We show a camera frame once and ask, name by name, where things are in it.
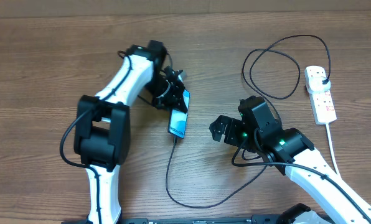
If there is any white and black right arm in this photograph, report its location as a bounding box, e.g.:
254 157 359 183
209 96 371 223

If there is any white USB charger plug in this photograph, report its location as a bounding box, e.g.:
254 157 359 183
306 76 331 94

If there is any blue Galaxy smartphone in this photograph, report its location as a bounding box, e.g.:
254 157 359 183
167 89 191 139

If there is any black USB charging cable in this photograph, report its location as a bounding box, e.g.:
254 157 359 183
165 34 332 209

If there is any white extension strip cord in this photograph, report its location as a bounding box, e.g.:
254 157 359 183
324 123 342 177

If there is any white power extension strip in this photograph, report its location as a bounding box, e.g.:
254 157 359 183
304 65 337 125

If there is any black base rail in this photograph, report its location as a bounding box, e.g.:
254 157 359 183
60 213 286 224

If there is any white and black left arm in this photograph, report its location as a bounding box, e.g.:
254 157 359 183
59 40 190 223

